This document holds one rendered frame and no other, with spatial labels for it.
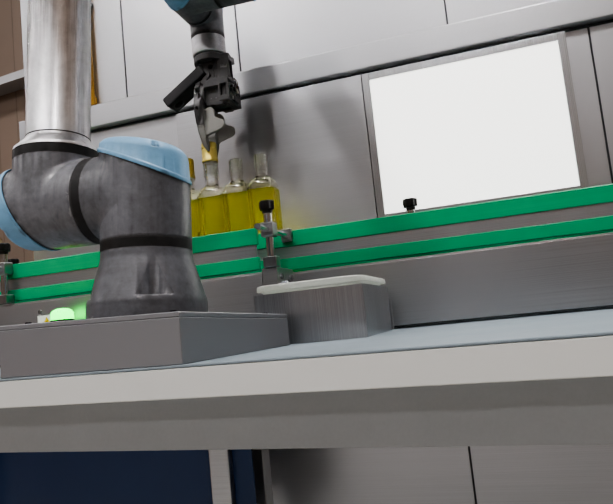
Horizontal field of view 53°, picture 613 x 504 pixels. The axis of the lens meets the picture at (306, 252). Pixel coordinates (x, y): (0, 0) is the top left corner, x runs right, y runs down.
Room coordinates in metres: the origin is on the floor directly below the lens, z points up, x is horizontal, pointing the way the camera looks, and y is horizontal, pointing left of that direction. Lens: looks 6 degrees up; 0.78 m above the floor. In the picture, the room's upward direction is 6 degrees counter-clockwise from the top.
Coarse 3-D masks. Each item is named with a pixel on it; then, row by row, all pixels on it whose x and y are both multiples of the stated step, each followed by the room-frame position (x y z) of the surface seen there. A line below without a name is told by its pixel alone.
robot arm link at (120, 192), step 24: (120, 144) 0.74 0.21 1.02; (144, 144) 0.74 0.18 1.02; (168, 144) 0.76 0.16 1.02; (96, 168) 0.75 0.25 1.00; (120, 168) 0.74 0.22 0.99; (144, 168) 0.74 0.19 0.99; (168, 168) 0.75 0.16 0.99; (72, 192) 0.75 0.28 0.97; (96, 192) 0.74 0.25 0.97; (120, 192) 0.73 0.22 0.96; (144, 192) 0.73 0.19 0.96; (168, 192) 0.75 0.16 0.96; (96, 216) 0.76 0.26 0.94; (120, 216) 0.73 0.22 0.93; (144, 216) 0.73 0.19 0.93; (168, 216) 0.75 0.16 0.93; (96, 240) 0.79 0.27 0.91
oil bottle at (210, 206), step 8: (216, 184) 1.31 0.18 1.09; (200, 192) 1.29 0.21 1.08; (208, 192) 1.29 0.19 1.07; (216, 192) 1.28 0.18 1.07; (200, 200) 1.29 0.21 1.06; (208, 200) 1.29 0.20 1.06; (216, 200) 1.28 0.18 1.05; (200, 208) 1.29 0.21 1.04; (208, 208) 1.29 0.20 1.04; (216, 208) 1.28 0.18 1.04; (200, 216) 1.29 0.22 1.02; (208, 216) 1.29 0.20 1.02; (216, 216) 1.28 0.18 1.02; (200, 224) 1.30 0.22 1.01; (208, 224) 1.29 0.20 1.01; (216, 224) 1.28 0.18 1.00; (224, 224) 1.29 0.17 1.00; (200, 232) 1.30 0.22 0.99; (208, 232) 1.29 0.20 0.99; (216, 232) 1.29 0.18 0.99; (224, 232) 1.29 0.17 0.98
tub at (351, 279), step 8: (312, 280) 0.91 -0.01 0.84; (320, 280) 0.91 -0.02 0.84; (328, 280) 0.90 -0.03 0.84; (336, 280) 0.90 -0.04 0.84; (344, 280) 0.90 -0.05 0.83; (352, 280) 0.90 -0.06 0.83; (360, 280) 0.90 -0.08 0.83; (368, 280) 0.93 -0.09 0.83; (376, 280) 0.99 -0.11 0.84; (384, 280) 1.07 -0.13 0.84; (264, 288) 0.93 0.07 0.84; (272, 288) 0.93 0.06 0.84; (280, 288) 0.92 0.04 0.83; (288, 288) 0.92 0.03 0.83; (296, 288) 0.93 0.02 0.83; (304, 288) 0.92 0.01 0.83; (312, 288) 0.92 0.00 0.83
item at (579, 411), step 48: (480, 384) 0.58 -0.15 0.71; (528, 384) 0.56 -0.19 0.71; (576, 384) 0.54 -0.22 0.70; (0, 432) 0.82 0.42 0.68; (48, 432) 0.78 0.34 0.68; (96, 432) 0.75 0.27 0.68; (144, 432) 0.73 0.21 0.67; (192, 432) 0.70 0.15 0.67; (240, 432) 0.68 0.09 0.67; (288, 432) 0.65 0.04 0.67; (336, 432) 0.63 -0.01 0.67; (384, 432) 0.61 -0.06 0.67; (432, 432) 0.60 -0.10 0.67; (480, 432) 0.58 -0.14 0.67; (528, 432) 0.56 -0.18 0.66; (576, 432) 0.55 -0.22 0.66
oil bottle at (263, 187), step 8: (256, 176) 1.27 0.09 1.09; (264, 176) 1.26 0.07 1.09; (248, 184) 1.27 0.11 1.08; (256, 184) 1.26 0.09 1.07; (264, 184) 1.25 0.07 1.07; (272, 184) 1.26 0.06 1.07; (248, 192) 1.26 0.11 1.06; (256, 192) 1.26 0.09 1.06; (264, 192) 1.25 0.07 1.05; (272, 192) 1.25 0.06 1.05; (248, 200) 1.26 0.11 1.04; (256, 200) 1.26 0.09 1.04; (256, 208) 1.26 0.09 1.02; (280, 208) 1.29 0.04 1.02; (256, 216) 1.26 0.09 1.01; (272, 216) 1.25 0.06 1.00; (280, 216) 1.29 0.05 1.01; (280, 224) 1.28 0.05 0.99
